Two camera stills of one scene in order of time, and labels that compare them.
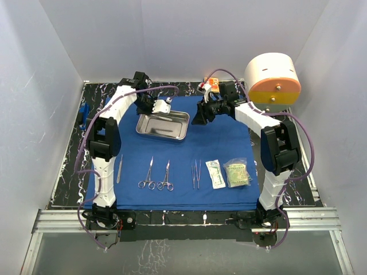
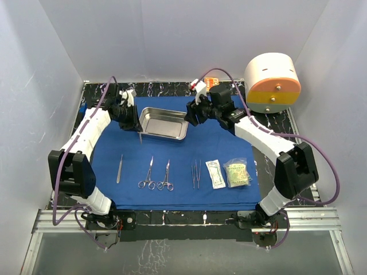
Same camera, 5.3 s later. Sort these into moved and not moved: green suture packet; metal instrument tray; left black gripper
Moved: left black gripper
Not moved: green suture packet; metal instrument tray
